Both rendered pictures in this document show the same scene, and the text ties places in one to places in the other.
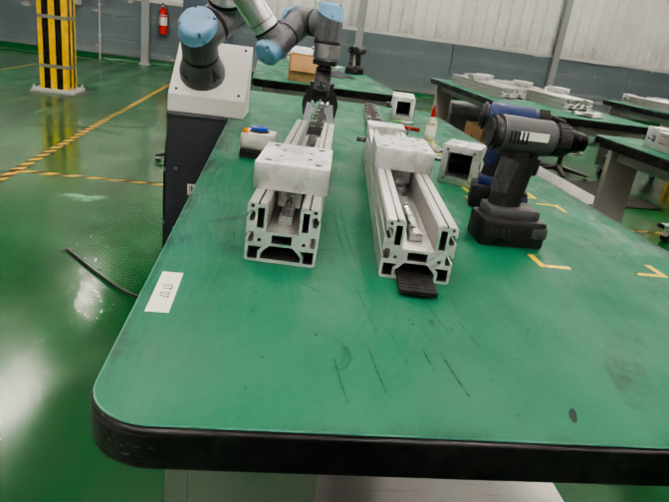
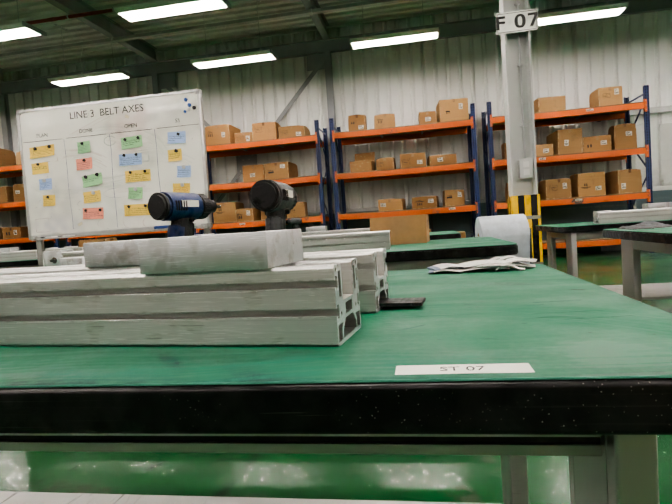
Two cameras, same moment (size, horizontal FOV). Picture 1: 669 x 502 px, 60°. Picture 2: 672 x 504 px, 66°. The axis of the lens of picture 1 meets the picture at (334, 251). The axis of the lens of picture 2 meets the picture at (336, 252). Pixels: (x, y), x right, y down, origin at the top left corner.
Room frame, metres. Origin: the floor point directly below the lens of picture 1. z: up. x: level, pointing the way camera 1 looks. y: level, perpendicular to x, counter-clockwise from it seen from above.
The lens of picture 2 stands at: (0.58, 0.62, 0.91)
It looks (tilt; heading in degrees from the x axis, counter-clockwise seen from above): 3 degrees down; 288
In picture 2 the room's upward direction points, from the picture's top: 4 degrees counter-clockwise
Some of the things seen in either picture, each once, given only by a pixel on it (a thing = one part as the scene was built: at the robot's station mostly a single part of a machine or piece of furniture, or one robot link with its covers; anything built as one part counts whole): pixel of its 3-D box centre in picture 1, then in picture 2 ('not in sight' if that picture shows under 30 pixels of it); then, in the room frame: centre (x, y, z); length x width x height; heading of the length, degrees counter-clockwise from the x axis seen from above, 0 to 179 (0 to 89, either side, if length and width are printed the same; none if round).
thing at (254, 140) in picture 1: (262, 143); not in sight; (1.43, 0.21, 0.81); 0.10 x 0.08 x 0.06; 91
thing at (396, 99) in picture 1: (399, 107); not in sight; (2.54, -0.19, 0.83); 0.11 x 0.10 x 0.10; 92
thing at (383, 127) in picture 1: (378, 140); not in sight; (1.60, -0.08, 0.83); 0.12 x 0.09 x 0.10; 91
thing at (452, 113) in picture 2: not in sight; (405, 186); (2.38, -9.77, 1.59); 2.83 x 0.98 x 3.17; 8
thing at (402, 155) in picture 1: (399, 158); (147, 258); (1.16, -0.10, 0.87); 0.16 x 0.11 x 0.07; 1
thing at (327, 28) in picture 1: (328, 23); not in sight; (1.76, 0.10, 1.11); 0.09 x 0.08 x 0.11; 56
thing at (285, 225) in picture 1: (303, 170); (61, 306); (1.15, 0.09, 0.82); 0.80 x 0.10 x 0.09; 1
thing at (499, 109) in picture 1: (519, 159); (193, 242); (1.23, -0.36, 0.89); 0.20 x 0.08 x 0.22; 80
